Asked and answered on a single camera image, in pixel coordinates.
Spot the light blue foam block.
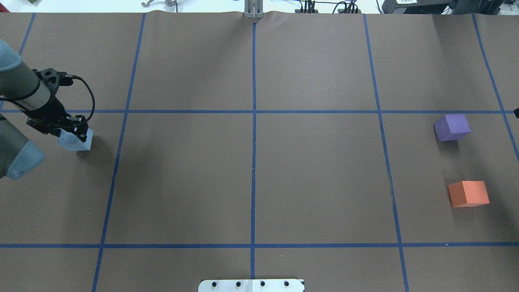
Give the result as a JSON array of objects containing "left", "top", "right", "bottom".
[{"left": 58, "top": 128, "right": 93, "bottom": 152}]

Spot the orange foam block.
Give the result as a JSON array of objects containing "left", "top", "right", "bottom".
[{"left": 447, "top": 180, "right": 489, "bottom": 207}]

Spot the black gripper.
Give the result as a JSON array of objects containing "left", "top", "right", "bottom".
[{"left": 27, "top": 98, "right": 89, "bottom": 142}]

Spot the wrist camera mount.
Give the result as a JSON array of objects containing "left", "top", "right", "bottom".
[{"left": 32, "top": 68, "right": 74, "bottom": 96}]

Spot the black camera cable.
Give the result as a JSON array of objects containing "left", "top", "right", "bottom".
[{"left": 65, "top": 75, "right": 96, "bottom": 123}]

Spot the white pedestal column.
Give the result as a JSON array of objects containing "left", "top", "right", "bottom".
[{"left": 197, "top": 279, "right": 305, "bottom": 292}]

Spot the purple foam block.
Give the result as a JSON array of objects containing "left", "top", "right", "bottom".
[{"left": 433, "top": 114, "right": 472, "bottom": 141}]

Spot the aluminium frame post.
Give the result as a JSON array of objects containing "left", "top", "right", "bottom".
[{"left": 243, "top": 0, "right": 264, "bottom": 19}]

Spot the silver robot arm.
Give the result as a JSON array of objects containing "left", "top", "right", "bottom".
[{"left": 0, "top": 41, "right": 96, "bottom": 180}]

